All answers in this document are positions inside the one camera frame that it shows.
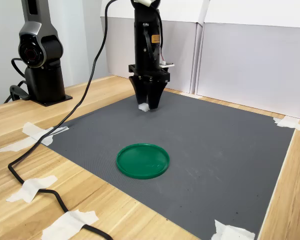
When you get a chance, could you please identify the crossed white tape strips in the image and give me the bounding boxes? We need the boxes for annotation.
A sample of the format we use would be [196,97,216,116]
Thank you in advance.
[0,121,70,154]

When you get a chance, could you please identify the long black camera cable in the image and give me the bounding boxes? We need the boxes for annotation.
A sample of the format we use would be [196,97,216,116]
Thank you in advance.
[7,0,120,240]

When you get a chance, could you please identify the small white plastic terminal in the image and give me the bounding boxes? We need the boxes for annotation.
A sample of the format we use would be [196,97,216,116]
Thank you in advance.
[137,101,151,112]

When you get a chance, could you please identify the round green lid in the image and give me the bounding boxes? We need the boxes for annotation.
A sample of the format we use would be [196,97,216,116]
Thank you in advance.
[115,142,171,180]

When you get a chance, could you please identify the dark grey mat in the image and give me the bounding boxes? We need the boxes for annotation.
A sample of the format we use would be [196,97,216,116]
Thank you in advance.
[41,89,296,240]

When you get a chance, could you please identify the black base cable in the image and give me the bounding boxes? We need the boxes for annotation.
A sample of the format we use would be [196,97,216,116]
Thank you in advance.
[10,57,26,79]

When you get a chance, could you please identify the white partition panel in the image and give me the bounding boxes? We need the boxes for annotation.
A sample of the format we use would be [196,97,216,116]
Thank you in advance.
[194,0,300,121]
[99,0,206,95]

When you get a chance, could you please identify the white tape on mat corner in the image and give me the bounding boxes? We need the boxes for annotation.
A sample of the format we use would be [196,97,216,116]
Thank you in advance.
[272,115,300,134]
[210,219,256,240]

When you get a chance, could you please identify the white tape over cable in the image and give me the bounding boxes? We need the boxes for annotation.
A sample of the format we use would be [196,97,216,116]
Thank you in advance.
[41,209,100,240]
[6,174,59,204]

